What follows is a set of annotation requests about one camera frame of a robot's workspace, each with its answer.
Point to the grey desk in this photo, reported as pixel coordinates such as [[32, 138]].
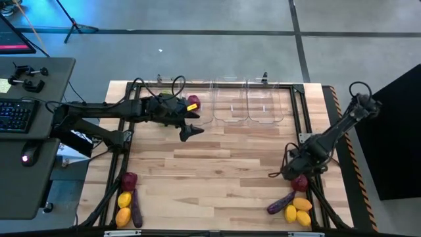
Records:
[[26, 184]]

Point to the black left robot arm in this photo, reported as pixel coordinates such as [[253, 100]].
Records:
[[98, 108]]

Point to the black round knob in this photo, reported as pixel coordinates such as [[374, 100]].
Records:
[[48, 207]]

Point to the orange-yellow mango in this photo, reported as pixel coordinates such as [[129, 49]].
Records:
[[302, 204], [123, 217]]

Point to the silver corner bracket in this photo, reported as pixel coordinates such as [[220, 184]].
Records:
[[305, 137]]

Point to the black floor mat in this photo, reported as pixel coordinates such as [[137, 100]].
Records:
[[394, 138]]

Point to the black aluminium table frame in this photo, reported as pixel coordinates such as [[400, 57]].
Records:
[[296, 112]]

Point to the grey-brown items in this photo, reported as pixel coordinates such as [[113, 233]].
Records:
[[279, 204]]

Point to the black screw clamp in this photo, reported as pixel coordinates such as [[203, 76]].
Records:
[[23, 69], [33, 86]]

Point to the hazard stripe tape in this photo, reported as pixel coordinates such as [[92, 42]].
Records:
[[354, 161]]

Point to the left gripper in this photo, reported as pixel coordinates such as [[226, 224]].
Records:
[[164, 110]]

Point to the yellow sticky note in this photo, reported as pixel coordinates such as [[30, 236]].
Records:
[[5, 85]]

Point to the black computer monitor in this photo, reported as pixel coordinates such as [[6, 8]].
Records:
[[13, 39]]

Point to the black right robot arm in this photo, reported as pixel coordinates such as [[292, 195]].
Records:
[[342, 125]]

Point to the black computer mouse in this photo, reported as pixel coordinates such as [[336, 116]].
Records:
[[30, 154]]

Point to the black keyboard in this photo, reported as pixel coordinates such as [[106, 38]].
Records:
[[16, 115]]

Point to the green pepper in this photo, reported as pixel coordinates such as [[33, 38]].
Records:
[[166, 92]]

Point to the silver edge bracket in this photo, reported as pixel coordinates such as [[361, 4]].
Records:
[[306, 234], [121, 233]]

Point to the small black clamp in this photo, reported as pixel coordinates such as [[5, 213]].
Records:
[[264, 77]]

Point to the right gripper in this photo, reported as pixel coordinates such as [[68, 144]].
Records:
[[306, 161]]

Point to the yellow lemon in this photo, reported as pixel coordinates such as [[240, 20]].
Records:
[[290, 214], [124, 199], [303, 218]]

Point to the black tripod stand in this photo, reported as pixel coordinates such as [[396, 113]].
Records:
[[76, 25]]

